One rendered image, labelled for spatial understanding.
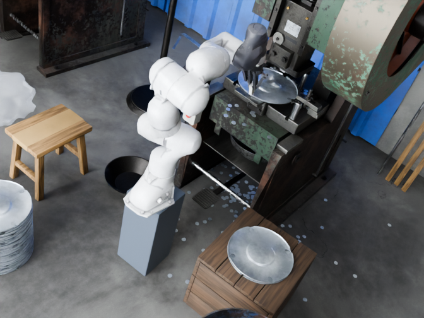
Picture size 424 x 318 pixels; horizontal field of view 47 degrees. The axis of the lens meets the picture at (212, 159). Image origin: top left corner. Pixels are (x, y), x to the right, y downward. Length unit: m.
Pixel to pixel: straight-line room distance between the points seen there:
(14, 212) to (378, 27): 1.57
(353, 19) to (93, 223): 1.57
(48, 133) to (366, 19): 1.56
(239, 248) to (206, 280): 0.19
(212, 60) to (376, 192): 1.96
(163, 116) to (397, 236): 1.89
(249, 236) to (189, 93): 0.86
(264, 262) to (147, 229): 0.51
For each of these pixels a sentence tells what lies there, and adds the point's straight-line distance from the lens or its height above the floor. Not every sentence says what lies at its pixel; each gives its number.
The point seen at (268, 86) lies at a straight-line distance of 2.29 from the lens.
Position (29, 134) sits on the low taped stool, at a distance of 2.49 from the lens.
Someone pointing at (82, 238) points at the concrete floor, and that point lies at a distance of 2.47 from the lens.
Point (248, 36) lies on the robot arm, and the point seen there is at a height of 1.14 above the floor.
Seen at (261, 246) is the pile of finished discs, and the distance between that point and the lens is 2.13.
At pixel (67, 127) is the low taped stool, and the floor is 0.33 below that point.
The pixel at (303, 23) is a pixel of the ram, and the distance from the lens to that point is 2.18.
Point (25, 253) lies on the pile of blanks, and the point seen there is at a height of 0.07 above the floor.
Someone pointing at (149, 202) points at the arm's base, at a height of 0.51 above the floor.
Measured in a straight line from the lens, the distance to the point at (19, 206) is 2.21.
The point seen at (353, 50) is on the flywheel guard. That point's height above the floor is 1.26.
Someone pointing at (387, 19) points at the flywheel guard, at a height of 1.40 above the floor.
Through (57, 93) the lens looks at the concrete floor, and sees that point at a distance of 3.31.
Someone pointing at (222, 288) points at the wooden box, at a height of 0.27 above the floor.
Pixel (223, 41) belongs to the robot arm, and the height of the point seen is 1.10.
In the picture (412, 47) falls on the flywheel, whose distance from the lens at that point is 2.33.
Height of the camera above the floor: 1.96
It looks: 41 degrees down
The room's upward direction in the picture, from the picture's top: 17 degrees clockwise
